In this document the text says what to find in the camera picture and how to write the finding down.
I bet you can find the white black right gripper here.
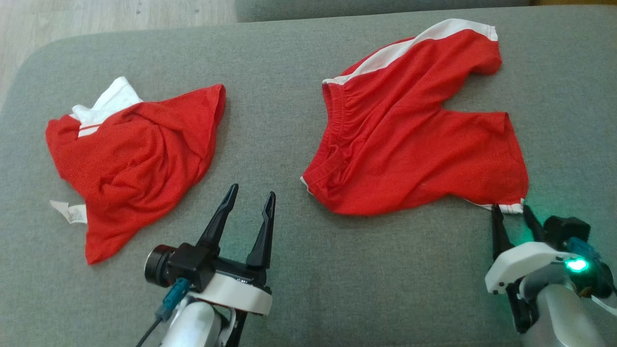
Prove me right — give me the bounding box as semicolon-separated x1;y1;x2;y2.
484;205;572;333

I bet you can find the red white jersey shirt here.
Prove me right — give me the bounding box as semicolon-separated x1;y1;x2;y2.
46;76;227;266

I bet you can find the large grey sofa seat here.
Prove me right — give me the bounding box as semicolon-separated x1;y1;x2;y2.
0;5;617;347

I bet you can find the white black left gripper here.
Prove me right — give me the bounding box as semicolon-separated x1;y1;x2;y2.
188;183;276;347

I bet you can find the red shorts white stripe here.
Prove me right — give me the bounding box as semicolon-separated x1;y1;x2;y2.
300;18;530;216

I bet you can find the right blue-plug cable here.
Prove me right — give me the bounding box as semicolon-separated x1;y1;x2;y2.
566;236;617;316

